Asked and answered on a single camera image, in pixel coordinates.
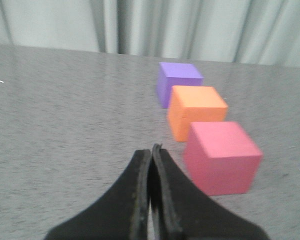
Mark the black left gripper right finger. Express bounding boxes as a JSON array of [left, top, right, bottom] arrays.
[[148, 143, 269, 240]]

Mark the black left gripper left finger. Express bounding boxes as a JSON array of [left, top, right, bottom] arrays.
[[45, 149, 152, 240]]

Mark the orange foam cube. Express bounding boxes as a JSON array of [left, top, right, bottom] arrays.
[[167, 85, 229, 142]]

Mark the red foam cube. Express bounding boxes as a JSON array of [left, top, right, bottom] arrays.
[[183, 121, 263, 196]]

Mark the purple foam cube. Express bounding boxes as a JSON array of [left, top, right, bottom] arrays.
[[156, 62, 204, 109]]

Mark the grey-green curtain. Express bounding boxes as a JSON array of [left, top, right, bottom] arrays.
[[0, 0, 300, 67]]

